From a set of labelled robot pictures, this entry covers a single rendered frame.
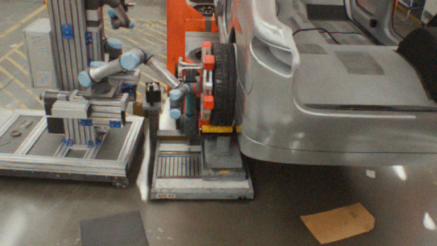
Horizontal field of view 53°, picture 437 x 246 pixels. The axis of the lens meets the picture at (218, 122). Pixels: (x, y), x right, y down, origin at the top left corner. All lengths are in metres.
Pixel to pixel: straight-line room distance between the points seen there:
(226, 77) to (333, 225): 1.40
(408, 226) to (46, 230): 2.74
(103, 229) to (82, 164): 0.93
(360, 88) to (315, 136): 1.02
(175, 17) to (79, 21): 0.80
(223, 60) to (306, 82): 0.66
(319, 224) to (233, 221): 0.66
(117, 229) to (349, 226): 1.76
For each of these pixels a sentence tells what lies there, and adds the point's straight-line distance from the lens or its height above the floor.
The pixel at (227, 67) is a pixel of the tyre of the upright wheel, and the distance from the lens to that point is 3.24.
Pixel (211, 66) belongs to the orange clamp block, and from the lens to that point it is 3.24.
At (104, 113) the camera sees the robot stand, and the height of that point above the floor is 0.65.
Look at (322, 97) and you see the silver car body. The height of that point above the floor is 0.92.
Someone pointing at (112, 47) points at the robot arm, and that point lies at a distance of 3.84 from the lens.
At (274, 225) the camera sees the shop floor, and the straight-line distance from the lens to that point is 3.48.
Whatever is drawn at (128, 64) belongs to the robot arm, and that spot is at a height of 1.17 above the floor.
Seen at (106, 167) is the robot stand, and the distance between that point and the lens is 3.67.
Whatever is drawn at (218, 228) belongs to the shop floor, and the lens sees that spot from 3.40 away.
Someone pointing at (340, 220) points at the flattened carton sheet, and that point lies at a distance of 3.65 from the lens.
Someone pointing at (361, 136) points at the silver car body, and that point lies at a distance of 2.66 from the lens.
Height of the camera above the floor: 2.31
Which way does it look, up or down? 29 degrees down
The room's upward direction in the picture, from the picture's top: 3 degrees clockwise
